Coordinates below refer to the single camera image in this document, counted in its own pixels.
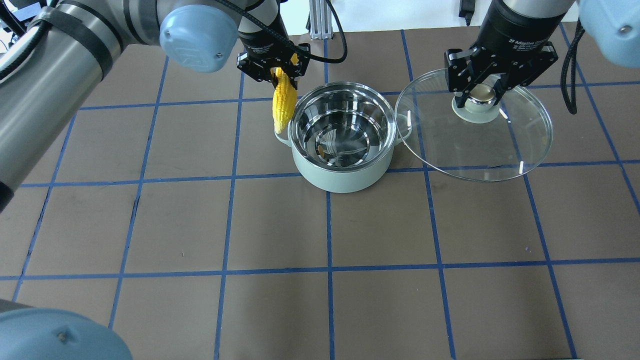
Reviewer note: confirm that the aluminium frame post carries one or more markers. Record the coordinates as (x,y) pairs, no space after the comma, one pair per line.
(320,20)

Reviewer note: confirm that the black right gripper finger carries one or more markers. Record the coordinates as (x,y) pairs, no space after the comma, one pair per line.
(504,83)
(462,87)

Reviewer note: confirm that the pale green electric pot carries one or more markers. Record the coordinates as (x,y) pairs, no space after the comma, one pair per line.
(342,136)

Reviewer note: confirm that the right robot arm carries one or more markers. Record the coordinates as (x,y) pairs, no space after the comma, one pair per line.
(513,42)

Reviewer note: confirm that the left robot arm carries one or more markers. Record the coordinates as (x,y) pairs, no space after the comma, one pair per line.
(72,45)

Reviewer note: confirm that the glass pot lid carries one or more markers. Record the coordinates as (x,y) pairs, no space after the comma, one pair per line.
(488,139)

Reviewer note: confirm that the yellow corn cob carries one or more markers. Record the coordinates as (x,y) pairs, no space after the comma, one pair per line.
(284,101)

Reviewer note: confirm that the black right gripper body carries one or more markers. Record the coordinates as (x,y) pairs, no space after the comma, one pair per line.
(512,30)

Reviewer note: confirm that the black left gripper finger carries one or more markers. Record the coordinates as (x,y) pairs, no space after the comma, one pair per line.
(294,72)
(267,75)

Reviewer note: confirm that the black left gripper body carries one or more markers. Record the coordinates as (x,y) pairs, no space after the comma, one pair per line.
(259,44)

